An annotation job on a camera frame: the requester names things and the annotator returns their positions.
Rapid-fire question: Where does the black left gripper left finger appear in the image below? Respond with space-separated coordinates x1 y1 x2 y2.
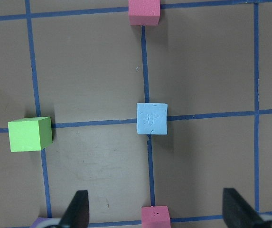
59 190 89 228

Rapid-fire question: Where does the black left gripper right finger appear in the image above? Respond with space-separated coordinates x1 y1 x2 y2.
222 188 264 228

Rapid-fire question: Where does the light blue foam block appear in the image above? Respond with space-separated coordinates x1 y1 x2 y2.
136 103 168 135

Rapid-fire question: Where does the purple foam block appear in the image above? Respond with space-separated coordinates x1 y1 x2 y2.
29 217 49 228

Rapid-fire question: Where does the pink foam block near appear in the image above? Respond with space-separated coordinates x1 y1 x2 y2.
141 206 171 228

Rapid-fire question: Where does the pink foam block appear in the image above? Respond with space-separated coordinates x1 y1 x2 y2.
128 0 160 26
141 206 171 228

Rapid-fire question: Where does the green foam block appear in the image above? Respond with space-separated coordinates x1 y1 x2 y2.
8 117 53 152

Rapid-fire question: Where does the pink foam block far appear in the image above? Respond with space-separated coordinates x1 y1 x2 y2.
128 0 160 26

